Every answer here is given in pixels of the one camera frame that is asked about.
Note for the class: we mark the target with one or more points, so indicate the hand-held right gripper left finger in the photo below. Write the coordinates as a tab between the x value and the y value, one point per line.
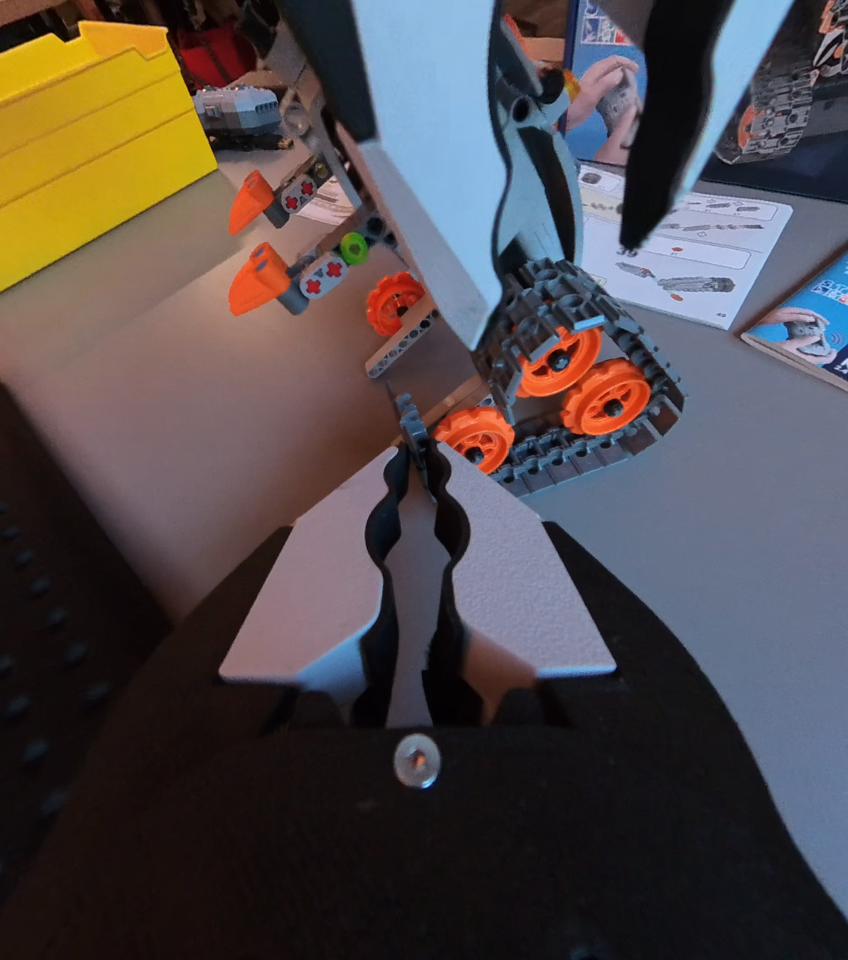
304	600

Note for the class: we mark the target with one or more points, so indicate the grey device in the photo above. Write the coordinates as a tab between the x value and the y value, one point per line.
236	109

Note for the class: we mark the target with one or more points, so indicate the blue toy robot box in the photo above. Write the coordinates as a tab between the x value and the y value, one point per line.
829	165

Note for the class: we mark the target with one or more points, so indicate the open instruction booklet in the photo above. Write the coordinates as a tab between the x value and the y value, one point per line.
694	247

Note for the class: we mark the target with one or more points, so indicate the grey desk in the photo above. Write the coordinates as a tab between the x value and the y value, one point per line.
694	525

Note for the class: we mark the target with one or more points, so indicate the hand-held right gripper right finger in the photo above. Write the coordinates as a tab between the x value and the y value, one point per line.
529	600

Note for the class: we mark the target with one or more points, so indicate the yellow storage bin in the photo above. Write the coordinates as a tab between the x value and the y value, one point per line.
78	210
56	75

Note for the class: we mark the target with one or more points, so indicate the black dotted panel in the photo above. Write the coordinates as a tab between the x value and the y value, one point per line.
18	600

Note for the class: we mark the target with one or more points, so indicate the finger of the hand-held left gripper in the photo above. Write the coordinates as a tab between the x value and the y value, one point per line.
431	112
739	60

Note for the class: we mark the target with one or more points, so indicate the dark grey toy track belt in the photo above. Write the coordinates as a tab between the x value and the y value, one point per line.
619	315

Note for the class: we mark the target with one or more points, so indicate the grey orange block toy robot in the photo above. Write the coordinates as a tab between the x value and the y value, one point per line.
536	187

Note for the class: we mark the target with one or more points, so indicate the blue cover booklet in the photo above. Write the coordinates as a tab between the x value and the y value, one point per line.
844	315

